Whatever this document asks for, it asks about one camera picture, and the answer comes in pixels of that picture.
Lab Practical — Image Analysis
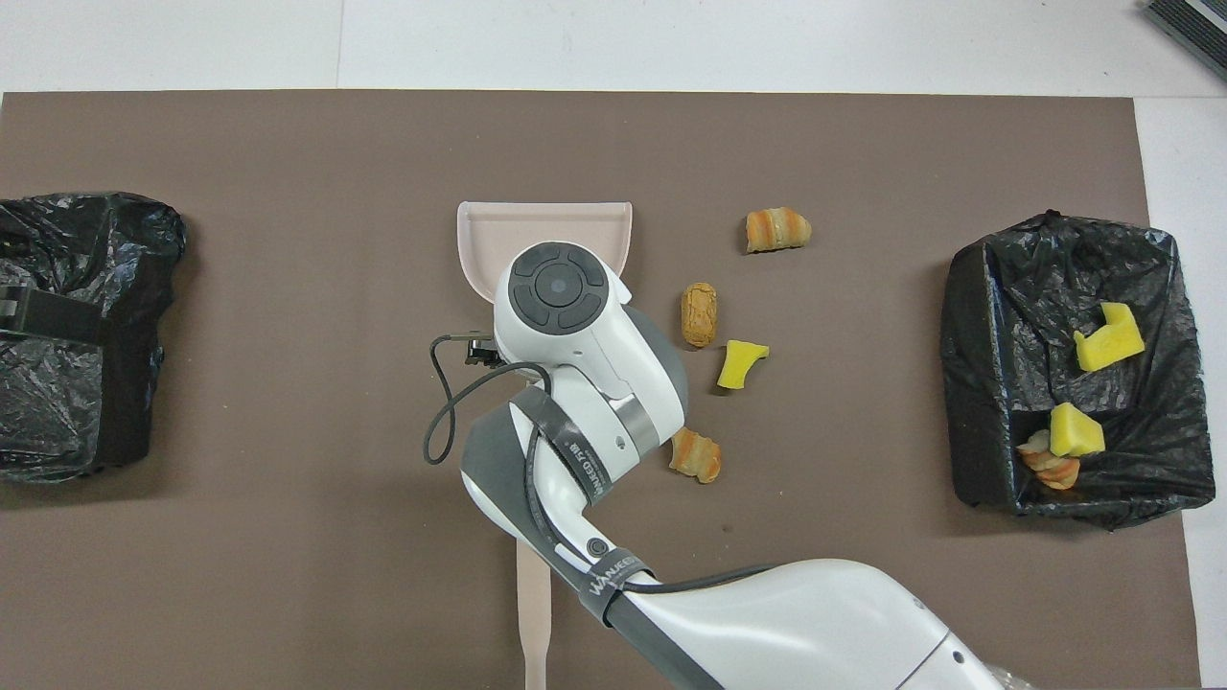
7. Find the beige plastic dustpan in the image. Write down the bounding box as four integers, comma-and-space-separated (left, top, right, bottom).
456, 200, 634, 310

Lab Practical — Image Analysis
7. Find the brown bread roll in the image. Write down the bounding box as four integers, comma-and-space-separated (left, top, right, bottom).
681, 282, 719, 348

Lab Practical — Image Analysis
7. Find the small croissant chunk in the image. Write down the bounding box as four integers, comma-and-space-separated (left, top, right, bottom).
668, 427, 723, 484

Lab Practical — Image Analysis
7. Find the yellow sponge wedge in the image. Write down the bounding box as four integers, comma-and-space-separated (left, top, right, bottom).
717, 339, 771, 391

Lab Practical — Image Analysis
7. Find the beige brush with black bristles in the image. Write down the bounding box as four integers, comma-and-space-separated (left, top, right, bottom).
515, 537, 554, 690

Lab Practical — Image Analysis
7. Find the orange striped croissant piece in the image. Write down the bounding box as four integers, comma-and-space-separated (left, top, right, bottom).
746, 206, 812, 254

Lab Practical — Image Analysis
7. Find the pale bread chunk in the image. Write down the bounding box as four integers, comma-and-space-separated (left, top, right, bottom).
1017, 430, 1082, 491

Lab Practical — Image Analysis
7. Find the yellow sponge with green edge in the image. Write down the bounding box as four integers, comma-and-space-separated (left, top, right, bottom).
1049, 402, 1106, 458

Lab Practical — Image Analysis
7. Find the notched yellow sponge piece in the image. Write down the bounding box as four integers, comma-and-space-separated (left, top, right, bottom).
1073, 302, 1146, 373

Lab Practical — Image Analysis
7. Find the black bag lined bin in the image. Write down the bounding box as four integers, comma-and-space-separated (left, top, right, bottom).
0, 192, 186, 483
939, 211, 1216, 530

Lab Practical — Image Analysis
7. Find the brown table mat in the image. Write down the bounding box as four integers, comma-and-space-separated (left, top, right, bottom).
0, 91, 1201, 690

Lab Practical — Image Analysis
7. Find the dark ribbed panel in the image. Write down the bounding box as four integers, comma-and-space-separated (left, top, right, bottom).
1144, 0, 1227, 82

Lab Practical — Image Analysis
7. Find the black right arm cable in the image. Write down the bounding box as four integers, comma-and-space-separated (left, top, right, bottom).
424, 332, 768, 600

